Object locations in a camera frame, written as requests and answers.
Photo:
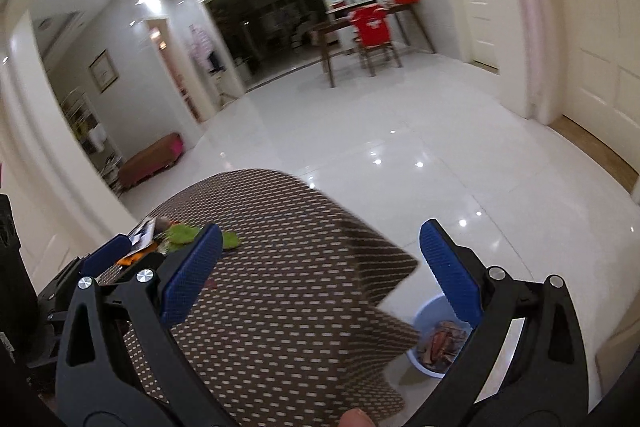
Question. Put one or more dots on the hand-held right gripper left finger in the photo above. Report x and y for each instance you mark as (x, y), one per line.
(192, 277)

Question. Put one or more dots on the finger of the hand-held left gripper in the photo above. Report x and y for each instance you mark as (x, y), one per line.
(105, 253)
(127, 271)

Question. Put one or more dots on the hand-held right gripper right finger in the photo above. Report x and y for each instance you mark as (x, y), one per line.
(450, 277)

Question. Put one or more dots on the orange wrapper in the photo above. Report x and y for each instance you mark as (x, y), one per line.
(132, 259)

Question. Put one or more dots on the blue plastic bin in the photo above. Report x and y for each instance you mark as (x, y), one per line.
(425, 313)

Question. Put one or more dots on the bright green wrapper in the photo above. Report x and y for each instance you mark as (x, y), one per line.
(231, 241)

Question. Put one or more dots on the person's right hand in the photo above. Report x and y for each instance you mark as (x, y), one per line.
(356, 419)

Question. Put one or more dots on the blue white wrapper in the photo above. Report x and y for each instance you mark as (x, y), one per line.
(142, 232)

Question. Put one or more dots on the pile of crumpled wrappers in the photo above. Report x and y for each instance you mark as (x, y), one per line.
(442, 342)

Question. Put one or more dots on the brown dotted tablecloth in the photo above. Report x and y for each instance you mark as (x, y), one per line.
(280, 307)

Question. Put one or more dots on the brown upholstered bench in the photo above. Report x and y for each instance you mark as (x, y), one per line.
(150, 157)

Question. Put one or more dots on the white clothes rack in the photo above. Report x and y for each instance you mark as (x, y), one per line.
(90, 132)

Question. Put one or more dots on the framed picture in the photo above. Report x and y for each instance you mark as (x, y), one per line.
(103, 72)

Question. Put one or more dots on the hanging pink clothes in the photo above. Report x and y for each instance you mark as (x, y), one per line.
(200, 47)

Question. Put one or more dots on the wooden chair with red cover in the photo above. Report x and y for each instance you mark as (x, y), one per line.
(372, 24)

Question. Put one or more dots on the wooden dining table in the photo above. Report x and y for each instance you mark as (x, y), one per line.
(330, 27)

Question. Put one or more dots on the pink curtain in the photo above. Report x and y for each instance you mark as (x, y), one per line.
(525, 7)

